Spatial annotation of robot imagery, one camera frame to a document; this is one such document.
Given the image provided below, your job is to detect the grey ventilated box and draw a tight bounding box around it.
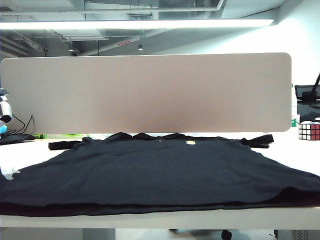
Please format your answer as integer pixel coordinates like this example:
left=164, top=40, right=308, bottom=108
left=273, top=228, right=320, bottom=240

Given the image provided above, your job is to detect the grey desk leg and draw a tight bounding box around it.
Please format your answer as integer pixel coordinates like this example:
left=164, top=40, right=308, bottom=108
left=82, top=227, right=116, bottom=240

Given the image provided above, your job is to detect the green strip under partition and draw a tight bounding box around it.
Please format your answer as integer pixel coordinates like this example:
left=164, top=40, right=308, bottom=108
left=34, top=133, right=86, bottom=140

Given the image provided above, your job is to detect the black mouse pad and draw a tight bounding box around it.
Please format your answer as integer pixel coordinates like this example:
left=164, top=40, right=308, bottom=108
left=0, top=133, right=36, bottom=146

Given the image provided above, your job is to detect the beige desk partition panel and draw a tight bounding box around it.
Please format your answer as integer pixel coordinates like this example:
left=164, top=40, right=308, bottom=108
left=0, top=52, right=293, bottom=135

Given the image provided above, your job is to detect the long ceiling light strip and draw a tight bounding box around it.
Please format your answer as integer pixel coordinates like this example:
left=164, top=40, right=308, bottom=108
left=0, top=18, right=275, bottom=31

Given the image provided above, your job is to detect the black chair base with caster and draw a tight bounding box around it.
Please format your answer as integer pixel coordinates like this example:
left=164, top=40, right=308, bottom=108
left=168, top=227, right=233, bottom=240

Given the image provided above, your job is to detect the black office chair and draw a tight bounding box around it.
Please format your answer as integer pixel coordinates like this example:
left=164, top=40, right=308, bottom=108
left=294, top=84, right=320, bottom=123

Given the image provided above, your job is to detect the Rubik's cube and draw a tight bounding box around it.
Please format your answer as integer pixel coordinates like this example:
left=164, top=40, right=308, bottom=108
left=298, top=121, right=320, bottom=141

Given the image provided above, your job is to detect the black polo shirt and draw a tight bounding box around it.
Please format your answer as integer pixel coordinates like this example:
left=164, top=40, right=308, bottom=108
left=0, top=131, right=320, bottom=218

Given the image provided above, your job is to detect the silver metallic bottle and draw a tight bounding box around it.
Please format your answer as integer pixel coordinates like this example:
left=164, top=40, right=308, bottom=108
left=0, top=87, right=13, bottom=124

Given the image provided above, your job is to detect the thin black desk cable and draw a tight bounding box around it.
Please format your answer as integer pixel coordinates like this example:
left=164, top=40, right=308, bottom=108
left=7, top=114, right=36, bottom=136

